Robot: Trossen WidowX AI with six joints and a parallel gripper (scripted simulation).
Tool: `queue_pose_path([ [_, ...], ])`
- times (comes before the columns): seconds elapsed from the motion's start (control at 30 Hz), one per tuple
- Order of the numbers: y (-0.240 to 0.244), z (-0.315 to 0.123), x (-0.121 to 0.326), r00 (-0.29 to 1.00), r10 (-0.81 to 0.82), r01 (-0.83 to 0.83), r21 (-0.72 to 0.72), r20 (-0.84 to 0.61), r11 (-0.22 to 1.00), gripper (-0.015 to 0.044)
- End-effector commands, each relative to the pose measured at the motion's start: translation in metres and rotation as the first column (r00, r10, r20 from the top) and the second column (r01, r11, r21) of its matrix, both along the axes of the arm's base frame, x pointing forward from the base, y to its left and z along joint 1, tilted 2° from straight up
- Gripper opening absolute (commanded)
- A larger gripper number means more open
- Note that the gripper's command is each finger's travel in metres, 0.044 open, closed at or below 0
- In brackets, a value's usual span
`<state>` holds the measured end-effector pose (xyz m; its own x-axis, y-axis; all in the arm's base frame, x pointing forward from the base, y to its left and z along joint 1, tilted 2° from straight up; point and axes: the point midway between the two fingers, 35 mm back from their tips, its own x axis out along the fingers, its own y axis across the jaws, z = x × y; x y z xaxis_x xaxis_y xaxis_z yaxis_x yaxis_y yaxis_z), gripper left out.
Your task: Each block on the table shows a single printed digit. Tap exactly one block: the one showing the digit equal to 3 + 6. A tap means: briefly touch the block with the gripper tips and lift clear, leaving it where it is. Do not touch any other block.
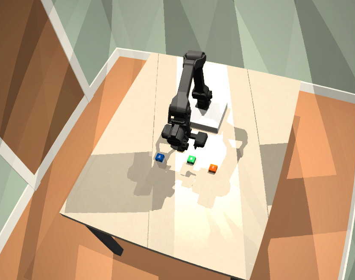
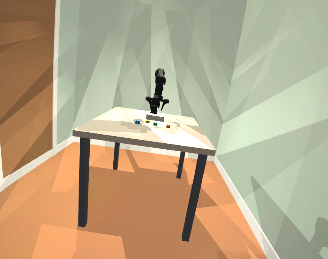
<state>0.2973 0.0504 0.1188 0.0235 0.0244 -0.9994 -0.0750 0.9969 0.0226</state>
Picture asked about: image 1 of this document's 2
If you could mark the orange block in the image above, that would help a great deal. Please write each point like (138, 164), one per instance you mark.
(212, 168)

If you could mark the green block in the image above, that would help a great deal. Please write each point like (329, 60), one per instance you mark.
(191, 159)

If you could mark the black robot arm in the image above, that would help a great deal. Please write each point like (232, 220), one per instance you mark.
(193, 62)

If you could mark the blue digit block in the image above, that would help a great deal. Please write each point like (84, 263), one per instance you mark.
(159, 157)

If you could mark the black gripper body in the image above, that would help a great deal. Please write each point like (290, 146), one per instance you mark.
(200, 138)

